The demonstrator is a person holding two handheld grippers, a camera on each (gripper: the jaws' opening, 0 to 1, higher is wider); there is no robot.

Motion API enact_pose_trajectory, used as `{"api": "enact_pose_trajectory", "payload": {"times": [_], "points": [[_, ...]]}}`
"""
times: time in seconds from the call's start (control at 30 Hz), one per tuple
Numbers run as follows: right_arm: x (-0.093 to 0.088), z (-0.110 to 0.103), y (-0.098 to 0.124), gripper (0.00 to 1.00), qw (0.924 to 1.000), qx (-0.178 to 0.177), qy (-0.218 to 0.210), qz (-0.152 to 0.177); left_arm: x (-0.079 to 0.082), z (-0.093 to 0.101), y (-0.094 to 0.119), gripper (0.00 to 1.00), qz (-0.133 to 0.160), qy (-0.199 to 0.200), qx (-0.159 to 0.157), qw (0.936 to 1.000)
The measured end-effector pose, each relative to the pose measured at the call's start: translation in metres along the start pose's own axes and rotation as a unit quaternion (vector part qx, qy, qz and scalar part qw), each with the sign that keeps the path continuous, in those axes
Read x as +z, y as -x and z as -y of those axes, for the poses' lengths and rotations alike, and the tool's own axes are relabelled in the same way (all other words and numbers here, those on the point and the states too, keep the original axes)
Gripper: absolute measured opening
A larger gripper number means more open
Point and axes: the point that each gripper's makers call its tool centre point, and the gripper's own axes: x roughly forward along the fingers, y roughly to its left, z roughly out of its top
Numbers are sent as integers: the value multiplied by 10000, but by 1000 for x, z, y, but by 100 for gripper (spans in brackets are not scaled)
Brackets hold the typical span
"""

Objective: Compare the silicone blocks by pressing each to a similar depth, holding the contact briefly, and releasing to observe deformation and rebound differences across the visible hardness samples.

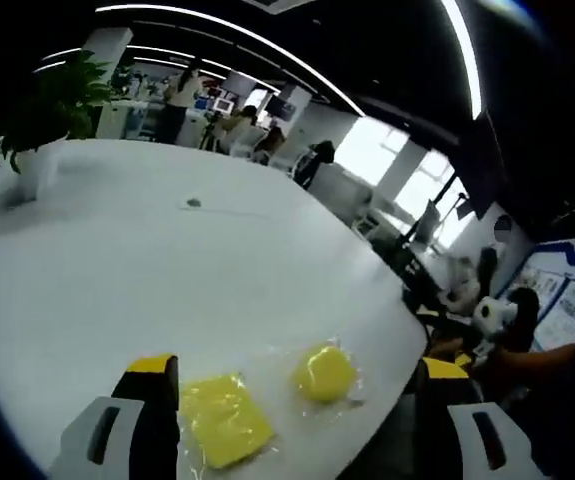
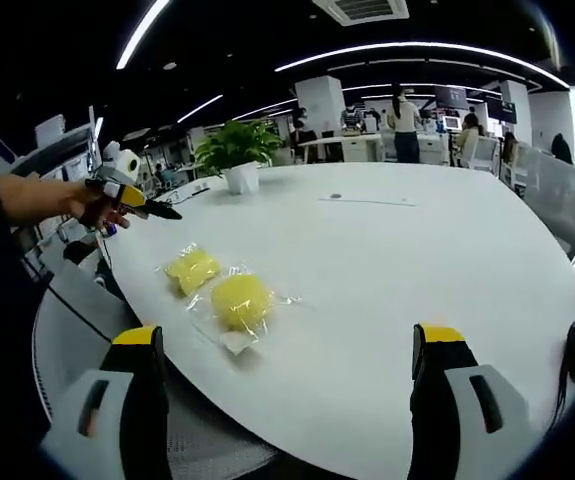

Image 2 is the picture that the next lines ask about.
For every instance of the green leafy plant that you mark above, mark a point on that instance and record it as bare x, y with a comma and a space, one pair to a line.
237, 142

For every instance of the person's left hand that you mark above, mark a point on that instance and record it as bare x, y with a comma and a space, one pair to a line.
89, 200

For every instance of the rectangular yellow silicone block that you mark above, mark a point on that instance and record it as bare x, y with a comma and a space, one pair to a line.
192, 267

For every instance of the round yellow silicone block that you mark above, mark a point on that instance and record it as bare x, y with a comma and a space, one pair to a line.
242, 300

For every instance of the curved ceiling light strip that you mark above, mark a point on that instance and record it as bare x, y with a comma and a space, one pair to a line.
417, 50

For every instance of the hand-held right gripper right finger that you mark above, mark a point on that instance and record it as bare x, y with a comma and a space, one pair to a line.
467, 425

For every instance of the person's dark clothing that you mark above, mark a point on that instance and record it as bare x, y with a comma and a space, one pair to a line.
2, 310

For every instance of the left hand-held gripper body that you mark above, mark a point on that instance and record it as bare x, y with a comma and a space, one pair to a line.
126, 165

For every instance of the ceiling air conditioner unit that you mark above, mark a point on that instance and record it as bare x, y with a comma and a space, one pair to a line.
362, 10

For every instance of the white storage shelf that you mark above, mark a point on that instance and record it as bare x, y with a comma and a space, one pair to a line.
52, 150

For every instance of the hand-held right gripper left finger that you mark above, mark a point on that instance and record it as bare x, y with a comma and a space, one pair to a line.
112, 425

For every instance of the straight ceiling light strip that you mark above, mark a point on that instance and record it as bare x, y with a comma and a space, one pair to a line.
142, 35

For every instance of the grey desk partition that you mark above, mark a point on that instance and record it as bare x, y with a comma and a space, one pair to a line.
552, 200

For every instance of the white plant pot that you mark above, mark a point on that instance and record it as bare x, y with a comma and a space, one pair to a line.
242, 177

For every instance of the grey office chair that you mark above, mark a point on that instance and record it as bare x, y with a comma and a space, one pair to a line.
72, 320

